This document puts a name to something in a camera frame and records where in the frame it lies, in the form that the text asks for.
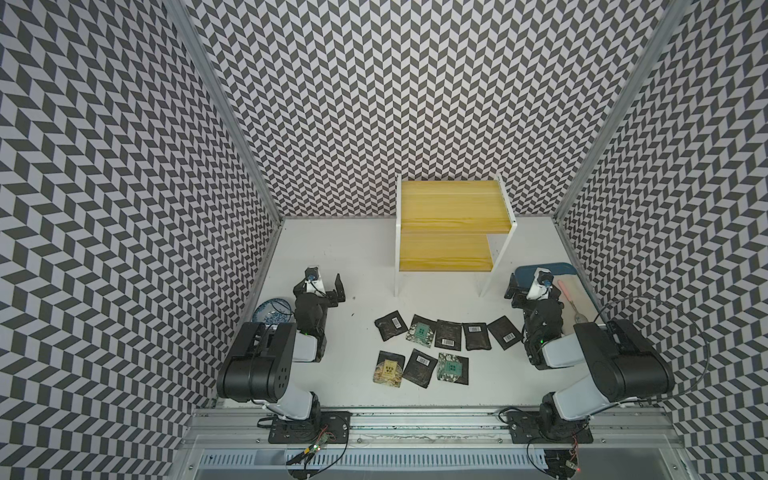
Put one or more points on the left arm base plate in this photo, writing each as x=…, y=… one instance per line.
x=334, y=425

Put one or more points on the green floral tea bag top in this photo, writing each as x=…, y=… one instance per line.
x=422, y=331

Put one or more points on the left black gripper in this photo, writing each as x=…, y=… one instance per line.
x=330, y=295

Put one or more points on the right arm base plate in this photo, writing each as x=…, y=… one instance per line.
x=525, y=426

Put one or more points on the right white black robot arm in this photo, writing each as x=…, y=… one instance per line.
x=622, y=364

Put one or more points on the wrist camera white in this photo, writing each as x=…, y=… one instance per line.
x=542, y=284
x=312, y=282

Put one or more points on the green floral tea bag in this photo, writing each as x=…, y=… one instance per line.
x=422, y=331
x=420, y=368

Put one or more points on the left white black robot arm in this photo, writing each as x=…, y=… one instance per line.
x=258, y=366

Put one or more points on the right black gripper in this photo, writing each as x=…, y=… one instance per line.
x=519, y=295

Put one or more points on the teal tray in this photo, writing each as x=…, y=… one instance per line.
x=525, y=275

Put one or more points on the pink handled metal spoon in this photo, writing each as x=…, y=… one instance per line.
x=578, y=316

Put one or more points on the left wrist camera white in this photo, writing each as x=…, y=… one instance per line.
x=312, y=282

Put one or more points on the aluminium front rail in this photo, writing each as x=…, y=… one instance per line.
x=630, y=427

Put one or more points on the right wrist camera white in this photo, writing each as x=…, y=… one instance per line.
x=542, y=284

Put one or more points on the blue white ceramic bowl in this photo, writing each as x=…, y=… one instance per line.
x=273, y=311

